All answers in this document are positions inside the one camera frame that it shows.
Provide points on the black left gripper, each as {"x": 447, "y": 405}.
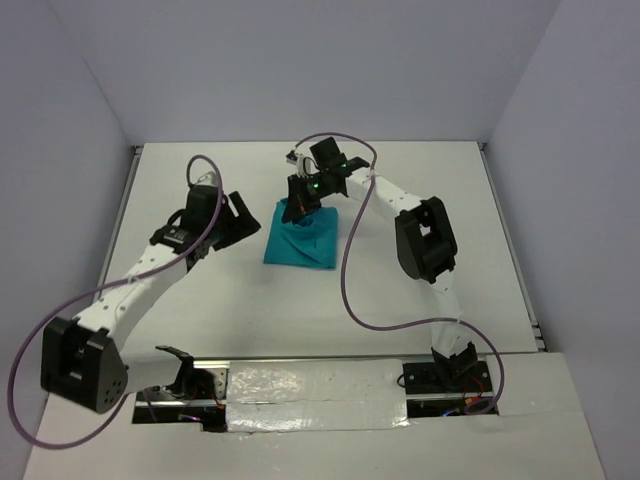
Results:
{"x": 242, "y": 226}

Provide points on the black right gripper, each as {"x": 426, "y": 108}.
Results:
{"x": 298, "y": 205}

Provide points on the teal t shirt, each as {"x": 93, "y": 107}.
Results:
{"x": 311, "y": 243}

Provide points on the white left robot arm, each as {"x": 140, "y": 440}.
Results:
{"x": 83, "y": 359}

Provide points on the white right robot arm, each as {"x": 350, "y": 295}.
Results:
{"x": 425, "y": 243}

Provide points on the white foam cover block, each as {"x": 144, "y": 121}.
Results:
{"x": 345, "y": 395}

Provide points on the white front cover board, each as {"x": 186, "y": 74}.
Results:
{"x": 538, "y": 432}

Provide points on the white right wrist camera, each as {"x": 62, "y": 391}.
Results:
{"x": 305, "y": 165}

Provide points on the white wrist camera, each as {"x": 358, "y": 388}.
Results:
{"x": 305, "y": 165}
{"x": 208, "y": 179}

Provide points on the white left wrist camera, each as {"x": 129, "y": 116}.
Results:
{"x": 208, "y": 179}

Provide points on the silver mounting rail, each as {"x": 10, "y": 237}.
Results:
{"x": 208, "y": 381}

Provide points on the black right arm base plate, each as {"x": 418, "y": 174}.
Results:
{"x": 422, "y": 378}

